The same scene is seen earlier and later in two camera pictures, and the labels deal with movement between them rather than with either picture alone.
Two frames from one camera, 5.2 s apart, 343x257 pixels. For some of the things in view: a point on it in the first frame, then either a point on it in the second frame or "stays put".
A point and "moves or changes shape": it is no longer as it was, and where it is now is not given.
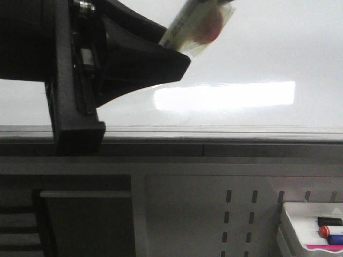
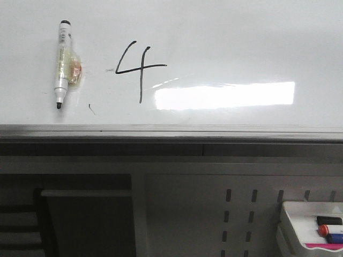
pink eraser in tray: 331,247 stays put
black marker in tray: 325,221 stays put
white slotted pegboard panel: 225,215 stays put
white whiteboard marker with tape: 198,24 moves or changes shape
